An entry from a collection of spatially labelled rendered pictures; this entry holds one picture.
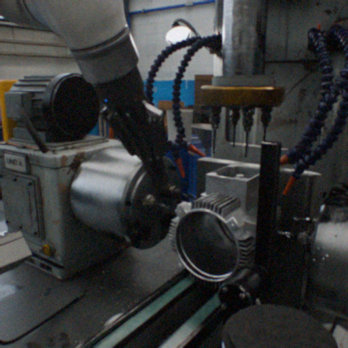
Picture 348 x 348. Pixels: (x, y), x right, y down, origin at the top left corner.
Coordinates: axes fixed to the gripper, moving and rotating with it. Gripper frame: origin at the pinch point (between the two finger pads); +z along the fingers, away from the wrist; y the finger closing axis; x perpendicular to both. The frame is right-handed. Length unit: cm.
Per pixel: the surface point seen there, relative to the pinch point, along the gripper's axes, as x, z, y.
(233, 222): -2.0, 13.1, -12.2
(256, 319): 28.6, -20.5, -34.6
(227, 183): -11.5, 12.9, -6.5
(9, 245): 24.3, -1.0, 15.7
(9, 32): -311, 77, 539
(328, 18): -50, -5, -18
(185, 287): 8.0, 26.2, -2.6
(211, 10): -532, 158, 300
